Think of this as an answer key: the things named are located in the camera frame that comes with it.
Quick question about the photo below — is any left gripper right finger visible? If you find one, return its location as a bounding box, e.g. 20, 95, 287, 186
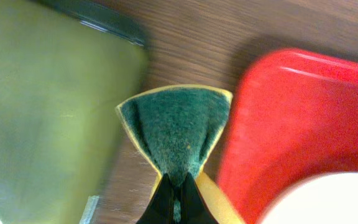
180, 172, 218, 224

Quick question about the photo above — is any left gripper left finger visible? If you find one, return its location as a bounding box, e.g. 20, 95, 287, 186
136, 174, 178, 224

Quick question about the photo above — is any yellow green scrub sponge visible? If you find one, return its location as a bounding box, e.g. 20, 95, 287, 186
116, 85, 243, 223

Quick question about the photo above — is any cream white plate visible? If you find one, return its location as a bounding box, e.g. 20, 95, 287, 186
257, 172, 358, 224

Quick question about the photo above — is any red plastic tray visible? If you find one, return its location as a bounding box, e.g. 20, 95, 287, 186
218, 48, 358, 223

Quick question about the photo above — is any black tray with green water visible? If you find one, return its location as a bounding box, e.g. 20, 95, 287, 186
0, 0, 148, 223

